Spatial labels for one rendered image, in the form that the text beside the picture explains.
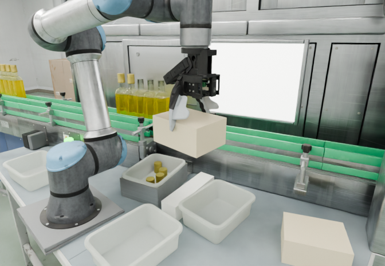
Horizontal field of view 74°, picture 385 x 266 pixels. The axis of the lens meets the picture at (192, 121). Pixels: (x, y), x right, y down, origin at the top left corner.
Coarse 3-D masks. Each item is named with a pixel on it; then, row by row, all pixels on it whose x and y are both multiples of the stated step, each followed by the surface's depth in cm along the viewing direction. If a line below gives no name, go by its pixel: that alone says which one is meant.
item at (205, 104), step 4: (208, 96) 68; (200, 100) 69; (204, 100) 70; (208, 100) 69; (212, 100) 68; (200, 104) 71; (204, 104) 71; (208, 104) 70; (212, 104) 69; (216, 104) 68; (204, 108) 71; (208, 108) 72; (212, 108) 71; (216, 108) 70; (208, 112) 73
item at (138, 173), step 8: (144, 160) 107; (152, 160) 112; (160, 160) 112; (168, 160) 110; (176, 160) 108; (136, 168) 102; (144, 168) 107; (152, 168) 112; (168, 168) 110; (176, 168) 100; (128, 176) 94; (136, 176) 103; (144, 176) 107; (152, 176) 108; (168, 176) 94; (144, 184) 90; (152, 184) 89; (160, 184) 89
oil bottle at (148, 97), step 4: (148, 92) 117; (152, 92) 117; (144, 96) 118; (148, 96) 117; (152, 96) 117; (144, 100) 119; (148, 100) 118; (152, 100) 117; (144, 104) 119; (148, 104) 118; (152, 104) 118; (144, 108) 120; (148, 108) 119; (152, 108) 118; (144, 112) 121; (148, 112) 120; (152, 112) 119; (144, 116) 122; (148, 116) 120
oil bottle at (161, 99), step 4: (156, 92) 116; (160, 92) 115; (164, 92) 116; (156, 96) 115; (160, 96) 114; (164, 96) 115; (168, 96) 118; (156, 100) 116; (160, 100) 115; (164, 100) 115; (168, 100) 118; (156, 104) 117; (160, 104) 116; (164, 104) 116; (168, 104) 119; (156, 108) 117; (160, 108) 116; (164, 108) 116; (168, 108) 119; (156, 112) 118; (160, 112) 117
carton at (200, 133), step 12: (156, 120) 69; (168, 120) 65; (180, 120) 65; (192, 120) 65; (204, 120) 65; (216, 120) 65; (156, 132) 70; (168, 132) 66; (180, 132) 63; (192, 132) 60; (204, 132) 62; (216, 132) 65; (168, 144) 68; (180, 144) 64; (192, 144) 61; (204, 144) 63; (216, 144) 67; (192, 156) 62
